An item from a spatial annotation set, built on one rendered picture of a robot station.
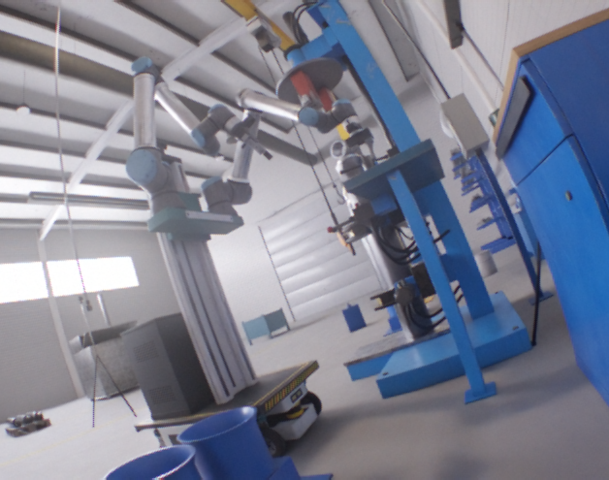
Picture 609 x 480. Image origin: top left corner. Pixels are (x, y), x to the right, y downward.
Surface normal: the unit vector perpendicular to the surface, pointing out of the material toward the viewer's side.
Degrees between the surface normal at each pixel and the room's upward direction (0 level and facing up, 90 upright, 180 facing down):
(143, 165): 95
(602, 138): 90
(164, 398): 90
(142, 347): 90
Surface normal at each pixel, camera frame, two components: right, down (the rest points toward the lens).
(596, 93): -0.43, 0.01
